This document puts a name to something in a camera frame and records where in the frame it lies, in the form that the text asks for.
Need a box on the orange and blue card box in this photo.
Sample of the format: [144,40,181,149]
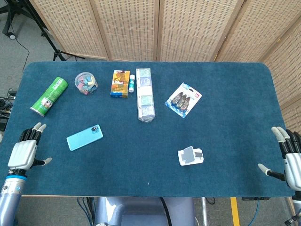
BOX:
[110,70,131,98]

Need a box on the black cable bundle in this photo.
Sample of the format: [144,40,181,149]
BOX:
[0,88,18,131]

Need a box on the wicker folding screen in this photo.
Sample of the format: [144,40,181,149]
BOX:
[28,0,301,132]

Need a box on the clear jar of colourful blocks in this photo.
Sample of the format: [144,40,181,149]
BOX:
[74,72,99,96]

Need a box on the blister pack with metal clips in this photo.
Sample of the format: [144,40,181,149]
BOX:
[164,82,203,119]

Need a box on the white glue stick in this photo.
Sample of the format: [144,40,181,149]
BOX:
[128,74,136,93]

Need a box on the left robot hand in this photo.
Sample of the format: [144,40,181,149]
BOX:
[8,122,52,171]

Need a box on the green cylindrical can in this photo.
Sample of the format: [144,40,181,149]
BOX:
[30,77,69,117]

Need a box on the black box under table edge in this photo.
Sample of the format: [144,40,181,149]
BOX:
[241,196,270,202]

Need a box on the light blue smartphone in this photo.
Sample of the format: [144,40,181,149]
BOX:
[66,124,103,152]

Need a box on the black tripod stand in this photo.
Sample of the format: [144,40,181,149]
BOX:
[0,0,86,62]

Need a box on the white phone stand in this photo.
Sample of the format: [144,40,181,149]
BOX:
[177,145,204,167]

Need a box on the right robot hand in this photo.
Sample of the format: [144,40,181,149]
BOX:
[258,126,301,192]

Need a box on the blue table mat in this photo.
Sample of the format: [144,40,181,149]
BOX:
[0,61,295,198]

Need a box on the grey robot torso base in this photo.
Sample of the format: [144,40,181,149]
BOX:
[94,196,196,226]

